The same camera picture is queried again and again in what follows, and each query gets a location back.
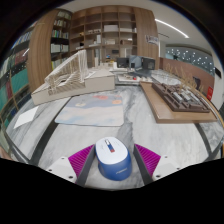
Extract long ceiling light strip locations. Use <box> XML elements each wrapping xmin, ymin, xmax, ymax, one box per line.
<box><xmin>154</xmin><ymin>18</ymin><xmax>190</xmax><ymax>39</ymax></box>

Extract red sign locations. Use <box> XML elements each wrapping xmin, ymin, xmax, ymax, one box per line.
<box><xmin>206</xmin><ymin>85</ymin><xmax>214</xmax><ymax>101</ymax></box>

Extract dark grey building models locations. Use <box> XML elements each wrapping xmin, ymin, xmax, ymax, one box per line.
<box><xmin>116</xmin><ymin>54</ymin><xmax>156</xmax><ymax>71</ymax></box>

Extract brown architectural model, wooden board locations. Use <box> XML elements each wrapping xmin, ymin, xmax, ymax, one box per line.
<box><xmin>139</xmin><ymin>80</ymin><xmax>218</xmax><ymax>125</ymax></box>

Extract blue and white computer mouse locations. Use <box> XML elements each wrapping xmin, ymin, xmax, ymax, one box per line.
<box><xmin>95</xmin><ymin>136</ymin><xmax>133</xmax><ymax>182</ymax></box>

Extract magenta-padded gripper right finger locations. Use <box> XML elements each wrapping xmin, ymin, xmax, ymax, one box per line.
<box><xmin>133</xmin><ymin>143</ymin><xmax>181</xmax><ymax>186</ymax></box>

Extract dark bookshelf with books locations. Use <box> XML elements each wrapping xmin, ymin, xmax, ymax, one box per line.
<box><xmin>0</xmin><ymin>29</ymin><xmax>34</xmax><ymax>134</ymax></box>

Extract white paper sheet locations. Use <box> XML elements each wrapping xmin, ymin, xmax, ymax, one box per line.
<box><xmin>13</xmin><ymin>105</ymin><xmax>40</xmax><ymax>130</ymax></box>

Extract wooden bookshelf unit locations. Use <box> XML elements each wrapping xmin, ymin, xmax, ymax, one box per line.
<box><xmin>26</xmin><ymin>4</ymin><xmax>161</xmax><ymax>93</ymax></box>

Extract group of ceiling spotlights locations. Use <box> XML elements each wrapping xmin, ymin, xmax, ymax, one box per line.
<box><xmin>165</xmin><ymin>46</ymin><xmax>214</xmax><ymax>73</ymax></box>

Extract white architectural model, beige base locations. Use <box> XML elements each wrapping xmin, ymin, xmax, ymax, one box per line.
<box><xmin>30</xmin><ymin>49</ymin><xmax>116</xmax><ymax>106</ymax></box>

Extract poster on wooden panel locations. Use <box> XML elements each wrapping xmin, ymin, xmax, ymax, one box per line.
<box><xmin>145</xmin><ymin>34</ymin><xmax>160</xmax><ymax>46</ymax></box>

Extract flat white site model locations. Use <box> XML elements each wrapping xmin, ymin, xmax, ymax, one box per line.
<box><xmin>116</xmin><ymin>71</ymin><xmax>154</xmax><ymax>84</ymax></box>

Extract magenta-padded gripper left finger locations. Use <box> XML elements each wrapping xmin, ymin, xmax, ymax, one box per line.
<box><xmin>45</xmin><ymin>144</ymin><xmax>98</xmax><ymax>188</ymax></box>

